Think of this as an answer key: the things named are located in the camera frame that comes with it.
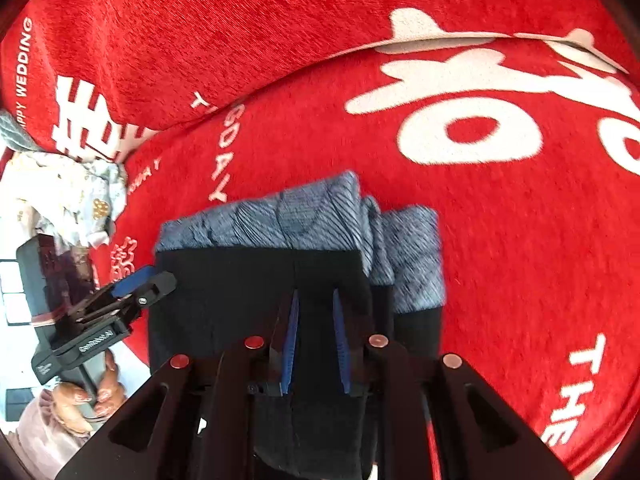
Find dark box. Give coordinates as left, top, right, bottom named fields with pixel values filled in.
left=16, top=234, right=98, bottom=328

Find person's left hand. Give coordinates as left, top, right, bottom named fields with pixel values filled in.
left=49, top=349, right=128, bottom=437

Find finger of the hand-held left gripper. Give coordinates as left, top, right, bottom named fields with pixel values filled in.
left=75, top=271, right=178, bottom=331
left=70, top=265, right=160, bottom=318

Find red printed blanket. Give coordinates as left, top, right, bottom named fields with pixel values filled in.
left=90, top=30, right=640, bottom=480
left=0, top=0, right=632, bottom=163

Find person's left forearm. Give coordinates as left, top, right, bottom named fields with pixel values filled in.
left=12, top=394, right=96, bottom=478

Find white patterned cloth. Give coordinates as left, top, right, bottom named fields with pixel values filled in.
left=0, top=152, right=128, bottom=248

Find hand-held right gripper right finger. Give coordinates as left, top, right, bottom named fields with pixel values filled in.
left=331, top=287, right=576, bottom=480

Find grey cloth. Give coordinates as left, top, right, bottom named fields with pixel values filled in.
left=0, top=109, right=41, bottom=153

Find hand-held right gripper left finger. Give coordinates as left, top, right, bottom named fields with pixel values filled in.
left=54, top=287, right=302, bottom=480

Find black pants with blue-grey waistband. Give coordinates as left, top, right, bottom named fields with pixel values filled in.
left=147, top=170, right=447, bottom=480

